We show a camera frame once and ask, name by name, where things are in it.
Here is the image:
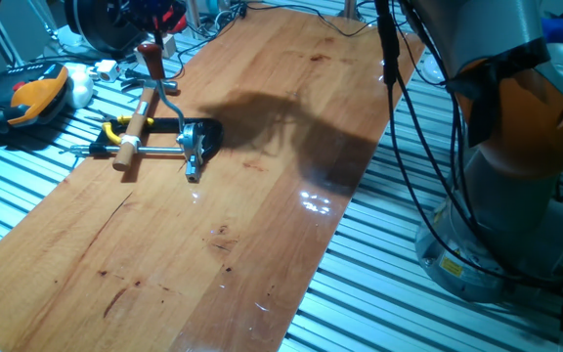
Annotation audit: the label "metal lever with brown knob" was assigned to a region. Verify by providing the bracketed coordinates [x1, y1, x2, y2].
[137, 42, 188, 136]

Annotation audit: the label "yellow handled pliers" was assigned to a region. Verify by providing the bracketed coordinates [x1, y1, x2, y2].
[85, 110, 156, 147]

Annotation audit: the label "wooden handle claw hammer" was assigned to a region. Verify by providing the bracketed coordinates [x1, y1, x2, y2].
[111, 67, 180, 172]

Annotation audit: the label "orange and black teach pendant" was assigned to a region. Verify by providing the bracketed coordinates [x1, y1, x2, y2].
[0, 61, 70, 136]

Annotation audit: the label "white power adapter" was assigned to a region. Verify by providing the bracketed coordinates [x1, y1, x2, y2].
[88, 59, 121, 83]

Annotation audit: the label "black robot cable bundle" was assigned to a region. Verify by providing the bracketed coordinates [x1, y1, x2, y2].
[373, 0, 563, 294]

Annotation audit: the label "black cable across board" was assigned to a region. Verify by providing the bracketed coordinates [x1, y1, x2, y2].
[178, 2, 400, 79]

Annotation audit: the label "grey round stand base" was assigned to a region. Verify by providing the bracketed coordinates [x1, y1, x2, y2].
[41, 23, 100, 61]

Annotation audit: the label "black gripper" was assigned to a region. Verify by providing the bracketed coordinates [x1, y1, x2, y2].
[127, 0, 189, 48]

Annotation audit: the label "black filament spool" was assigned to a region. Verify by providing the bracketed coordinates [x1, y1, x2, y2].
[64, 0, 147, 55]

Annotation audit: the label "pale wooden cube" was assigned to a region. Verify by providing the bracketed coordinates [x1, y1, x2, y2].
[161, 32, 178, 59]

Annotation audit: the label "large wooden board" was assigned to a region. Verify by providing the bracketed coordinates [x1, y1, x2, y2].
[0, 7, 427, 352]

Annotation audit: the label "white rounded object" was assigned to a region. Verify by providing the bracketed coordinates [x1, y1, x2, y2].
[64, 62, 96, 110]

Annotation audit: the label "black base lever press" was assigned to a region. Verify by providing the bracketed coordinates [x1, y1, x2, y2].
[68, 115, 225, 184]

